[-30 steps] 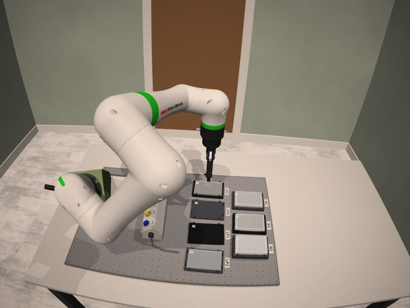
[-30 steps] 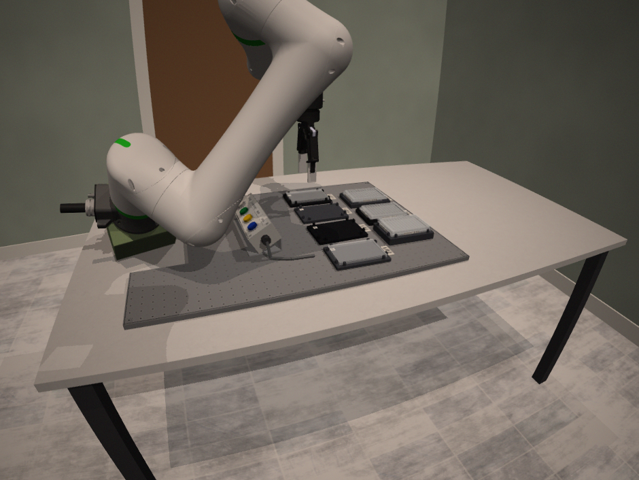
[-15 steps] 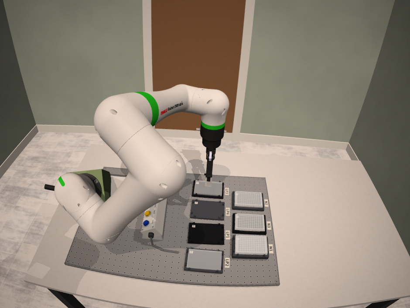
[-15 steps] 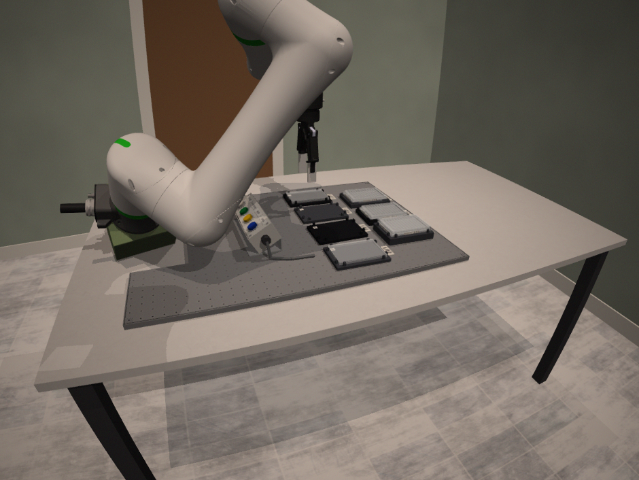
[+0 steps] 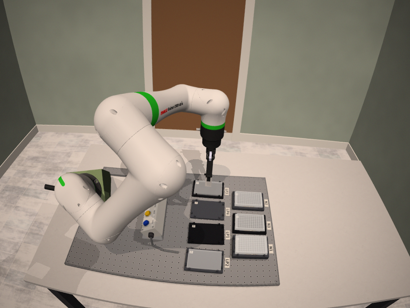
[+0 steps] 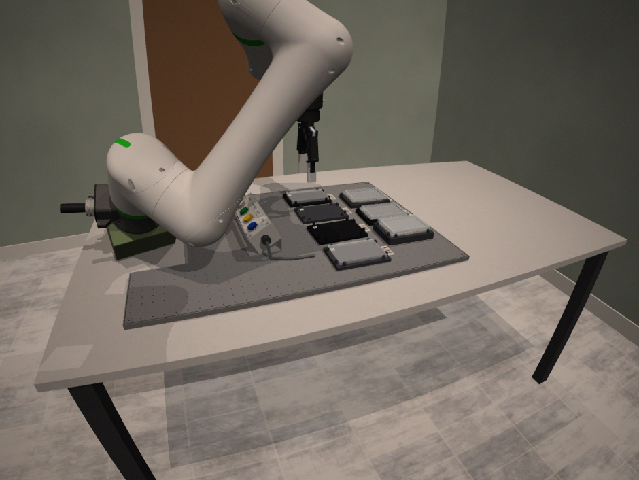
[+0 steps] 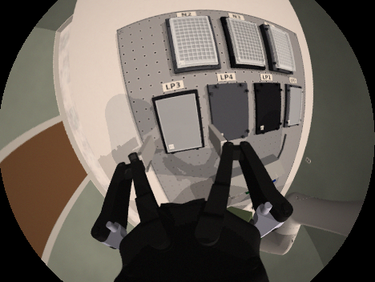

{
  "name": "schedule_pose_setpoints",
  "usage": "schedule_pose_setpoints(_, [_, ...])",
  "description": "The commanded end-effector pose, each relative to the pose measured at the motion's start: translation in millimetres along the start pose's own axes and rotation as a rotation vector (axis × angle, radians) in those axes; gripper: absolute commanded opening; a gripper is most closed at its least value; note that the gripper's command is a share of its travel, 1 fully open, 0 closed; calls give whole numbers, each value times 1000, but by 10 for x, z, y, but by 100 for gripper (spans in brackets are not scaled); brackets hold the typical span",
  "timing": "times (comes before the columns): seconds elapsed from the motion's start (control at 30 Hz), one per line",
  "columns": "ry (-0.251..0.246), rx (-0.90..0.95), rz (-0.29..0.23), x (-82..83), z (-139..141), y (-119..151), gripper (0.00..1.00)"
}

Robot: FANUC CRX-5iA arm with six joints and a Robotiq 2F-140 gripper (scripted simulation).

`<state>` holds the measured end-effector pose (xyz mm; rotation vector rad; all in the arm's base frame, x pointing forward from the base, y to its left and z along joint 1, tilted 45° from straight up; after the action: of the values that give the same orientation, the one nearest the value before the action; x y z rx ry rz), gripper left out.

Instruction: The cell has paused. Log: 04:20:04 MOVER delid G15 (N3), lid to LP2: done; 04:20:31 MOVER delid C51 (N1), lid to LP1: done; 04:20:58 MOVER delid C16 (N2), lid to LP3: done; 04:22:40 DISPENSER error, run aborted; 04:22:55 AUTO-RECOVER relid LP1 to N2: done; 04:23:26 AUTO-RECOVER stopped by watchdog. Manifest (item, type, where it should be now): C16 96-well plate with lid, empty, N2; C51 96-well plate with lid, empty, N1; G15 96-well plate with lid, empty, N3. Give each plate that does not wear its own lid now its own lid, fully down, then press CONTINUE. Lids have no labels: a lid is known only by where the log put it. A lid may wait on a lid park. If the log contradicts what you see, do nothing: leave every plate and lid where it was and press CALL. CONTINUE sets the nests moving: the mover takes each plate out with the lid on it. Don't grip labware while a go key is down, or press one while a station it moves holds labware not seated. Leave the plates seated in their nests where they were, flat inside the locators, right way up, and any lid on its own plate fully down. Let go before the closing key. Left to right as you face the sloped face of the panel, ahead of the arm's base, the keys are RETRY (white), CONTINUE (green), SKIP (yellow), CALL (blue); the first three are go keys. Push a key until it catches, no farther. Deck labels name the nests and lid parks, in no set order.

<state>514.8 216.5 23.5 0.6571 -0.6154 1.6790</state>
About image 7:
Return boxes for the grey push-button control panel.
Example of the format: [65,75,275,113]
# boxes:
[228,134,287,199]

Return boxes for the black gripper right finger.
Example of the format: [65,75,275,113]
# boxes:
[195,124,293,247]

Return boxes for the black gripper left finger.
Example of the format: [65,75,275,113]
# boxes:
[91,135,171,250]

